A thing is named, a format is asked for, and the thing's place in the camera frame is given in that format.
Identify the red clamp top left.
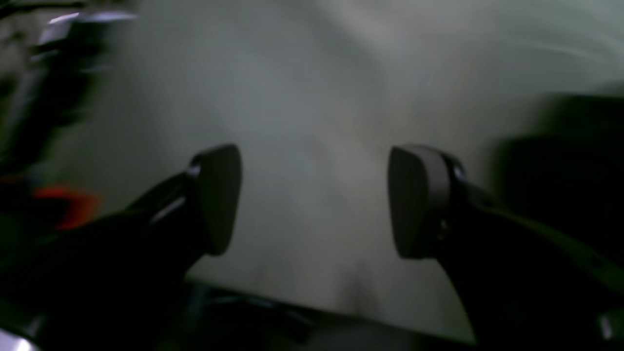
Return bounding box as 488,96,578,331
33,186,99,231

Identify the black t-shirt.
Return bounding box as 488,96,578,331
492,94,624,265

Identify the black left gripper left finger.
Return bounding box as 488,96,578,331
1,144,243,351

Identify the green table cloth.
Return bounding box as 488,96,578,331
29,0,624,342

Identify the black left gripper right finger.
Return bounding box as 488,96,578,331
388,144,624,351

